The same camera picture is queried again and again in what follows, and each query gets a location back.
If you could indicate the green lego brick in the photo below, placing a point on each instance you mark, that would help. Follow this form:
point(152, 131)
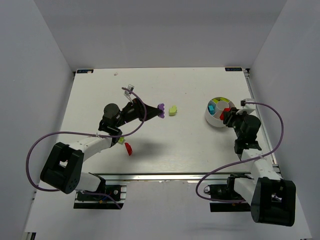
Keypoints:
point(222, 99)

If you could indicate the pale green lego piece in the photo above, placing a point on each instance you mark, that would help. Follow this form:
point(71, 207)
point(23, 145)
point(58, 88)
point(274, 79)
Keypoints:
point(172, 111)

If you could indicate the purple and pink lego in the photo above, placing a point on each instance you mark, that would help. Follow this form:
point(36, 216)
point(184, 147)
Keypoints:
point(161, 108)

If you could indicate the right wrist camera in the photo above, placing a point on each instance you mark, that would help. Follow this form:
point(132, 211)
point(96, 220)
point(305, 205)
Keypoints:
point(248, 106)

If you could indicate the red curved lego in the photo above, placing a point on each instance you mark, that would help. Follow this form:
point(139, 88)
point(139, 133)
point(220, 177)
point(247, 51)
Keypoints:
point(128, 148)

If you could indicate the white round divided container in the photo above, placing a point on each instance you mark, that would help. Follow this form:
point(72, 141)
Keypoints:
point(214, 120)

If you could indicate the green flat lego plate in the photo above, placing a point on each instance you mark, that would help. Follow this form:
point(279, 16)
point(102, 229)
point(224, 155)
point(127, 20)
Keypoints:
point(121, 140)

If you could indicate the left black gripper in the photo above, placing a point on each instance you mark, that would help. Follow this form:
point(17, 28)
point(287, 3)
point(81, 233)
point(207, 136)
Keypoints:
point(141, 110)

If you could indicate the blue table label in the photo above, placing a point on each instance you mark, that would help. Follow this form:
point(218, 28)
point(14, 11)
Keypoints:
point(233, 69)
point(84, 71)

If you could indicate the left blue table label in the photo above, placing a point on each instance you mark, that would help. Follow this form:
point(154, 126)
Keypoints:
point(84, 71)

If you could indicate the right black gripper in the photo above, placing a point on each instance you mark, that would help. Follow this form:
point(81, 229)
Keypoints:
point(230, 117)

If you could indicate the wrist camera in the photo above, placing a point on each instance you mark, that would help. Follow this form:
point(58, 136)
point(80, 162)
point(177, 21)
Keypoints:
point(248, 106)
point(128, 91)

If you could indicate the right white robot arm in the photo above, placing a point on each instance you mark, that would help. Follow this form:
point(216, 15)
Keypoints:
point(272, 199)

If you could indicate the right blue table label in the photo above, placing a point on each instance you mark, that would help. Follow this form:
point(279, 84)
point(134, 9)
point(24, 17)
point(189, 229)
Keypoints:
point(233, 69)

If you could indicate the small cyan lego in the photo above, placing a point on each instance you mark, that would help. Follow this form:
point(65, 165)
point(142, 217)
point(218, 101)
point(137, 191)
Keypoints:
point(214, 101)

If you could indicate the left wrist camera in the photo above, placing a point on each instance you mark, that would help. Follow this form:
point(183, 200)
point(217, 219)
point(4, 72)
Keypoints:
point(128, 91)

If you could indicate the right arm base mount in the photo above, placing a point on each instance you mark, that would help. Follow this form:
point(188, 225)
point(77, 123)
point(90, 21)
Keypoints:
point(226, 196)

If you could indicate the purple green lego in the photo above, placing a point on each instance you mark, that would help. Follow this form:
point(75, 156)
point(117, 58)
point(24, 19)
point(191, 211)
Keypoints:
point(224, 113)

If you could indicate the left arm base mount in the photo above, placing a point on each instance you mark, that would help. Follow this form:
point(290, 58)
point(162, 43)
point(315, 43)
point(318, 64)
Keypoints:
point(111, 197)

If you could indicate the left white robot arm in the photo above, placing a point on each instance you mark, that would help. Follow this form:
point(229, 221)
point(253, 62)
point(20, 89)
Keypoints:
point(63, 168)

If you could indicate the large cyan lego brick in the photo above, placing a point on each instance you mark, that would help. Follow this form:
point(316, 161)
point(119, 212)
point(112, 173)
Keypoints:
point(211, 109)

